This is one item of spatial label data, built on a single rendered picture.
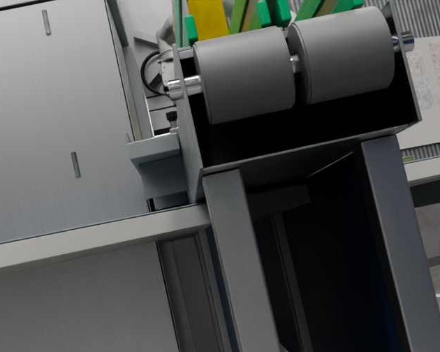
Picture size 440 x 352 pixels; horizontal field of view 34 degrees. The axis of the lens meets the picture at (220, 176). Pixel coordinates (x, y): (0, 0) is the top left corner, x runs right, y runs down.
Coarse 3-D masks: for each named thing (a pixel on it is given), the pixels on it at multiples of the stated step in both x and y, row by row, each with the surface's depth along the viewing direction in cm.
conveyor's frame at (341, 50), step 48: (240, 48) 65; (288, 48) 71; (336, 48) 65; (384, 48) 65; (192, 96) 68; (240, 96) 65; (288, 96) 66; (336, 96) 68; (384, 96) 76; (192, 144) 71; (240, 144) 148; (288, 144) 141; (336, 144) 72; (192, 192) 113
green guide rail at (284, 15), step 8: (272, 0) 75; (280, 0) 71; (272, 8) 76; (280, 8) 71; (288, 8) 71; (272, 16) 76; (280, 16) 72; (288, 16) 71; (272, 24) 77; (280, 24) 72; (288, 24) 73
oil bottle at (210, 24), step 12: (192, 0) 94; (204, 0) 95; (216, 0) 95; (192, 12) 94; (204, 12) 94; (216, 12) 94; (204, 24) 94; (216, 24) 94; (204, 36) 94; (216, 36) 94
